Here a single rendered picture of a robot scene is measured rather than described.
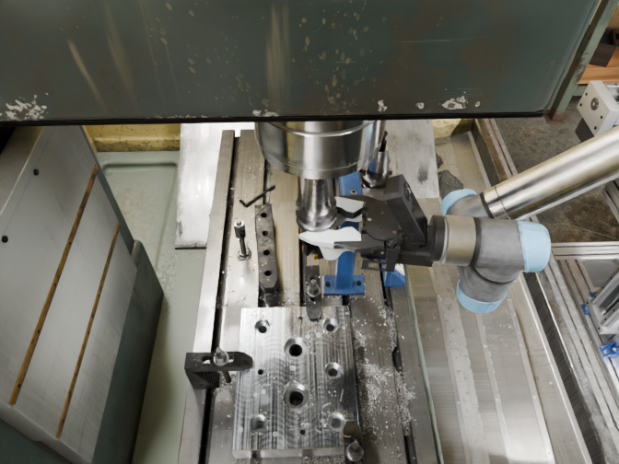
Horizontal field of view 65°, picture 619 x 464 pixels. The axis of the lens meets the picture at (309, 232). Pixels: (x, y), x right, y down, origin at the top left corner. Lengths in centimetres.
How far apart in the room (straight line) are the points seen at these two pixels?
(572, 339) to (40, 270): 117
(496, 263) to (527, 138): 250
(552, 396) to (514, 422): 15
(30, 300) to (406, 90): 62
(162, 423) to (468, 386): 78
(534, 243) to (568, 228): 203
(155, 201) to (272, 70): 150
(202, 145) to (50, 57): 133
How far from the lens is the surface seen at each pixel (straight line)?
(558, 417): 144
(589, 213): 292
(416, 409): 108
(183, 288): 157
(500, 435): 131
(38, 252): 84
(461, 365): 133
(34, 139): 86
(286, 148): 54
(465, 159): 192
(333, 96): 43
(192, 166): 174
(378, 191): 96
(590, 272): 236
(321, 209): 69
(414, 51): 42
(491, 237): 75
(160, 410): 141
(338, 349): 101
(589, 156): 89
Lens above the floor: 190
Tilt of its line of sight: 51 degrees down
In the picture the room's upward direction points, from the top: straight up
